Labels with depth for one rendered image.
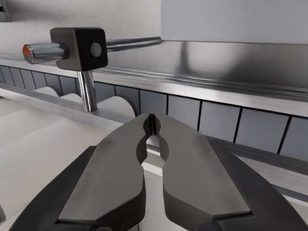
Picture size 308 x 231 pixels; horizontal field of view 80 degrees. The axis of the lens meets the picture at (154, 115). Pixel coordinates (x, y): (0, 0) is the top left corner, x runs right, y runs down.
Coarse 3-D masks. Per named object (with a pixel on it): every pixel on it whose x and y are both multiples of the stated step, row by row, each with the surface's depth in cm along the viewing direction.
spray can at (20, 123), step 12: (72, 96) 27; (36, 108) 23; (0, 120) 20; (12, 120) 21; (24, 120) 21; (36, 120) 22; (48, 120) 23; (0, 132) 19; (12, 132) 20; (24, 132) 21; (0, 144) 19
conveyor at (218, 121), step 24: (0, 72) 39; (24, 72) 34; (0, 96) 43; (96, 96) 27; (144, 96) 22; (168, 96) 22; (192, 120) 20; (216, 120) 19; (240, 120) 18; (264, 120) 17; (288, 120) 16; (264, 144) 17; (288, 144) 16; (288, 192) 18
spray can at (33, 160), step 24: (120, 96) 24; (72, 120) 18; (24, 144) 14; (48, 144) 15; (72, 144) 16; (96, 144) 18; (0, 168) 12; (24, 168) 13; (48, 168) 14; (0, 192) 12; (24, 192) 13; (0, 216) 12
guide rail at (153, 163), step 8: (144, 160) 22; (152, 160) 22; (160, 160) 22; (144, 168) 22; (152, 168) 21; (160, 168) 21; (288, 200) 17; (296, 208) 16; (304, 208) 16; (304, 216) 15
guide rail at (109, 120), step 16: (16, 96) 21; (32, 96) 20; (48, 96) 20; (64, 112) 18; (80, 112) 16; (96, 112) 16; (112, 112) 16; (112, 128) 15; (224, 144) 11; (240, 144) 11; (256, 160) 10; (272, 160) 10; (288, 160) 10; (272, 176) 10; (288, 176) 9; (304, 176) 9; (304, 192) 9
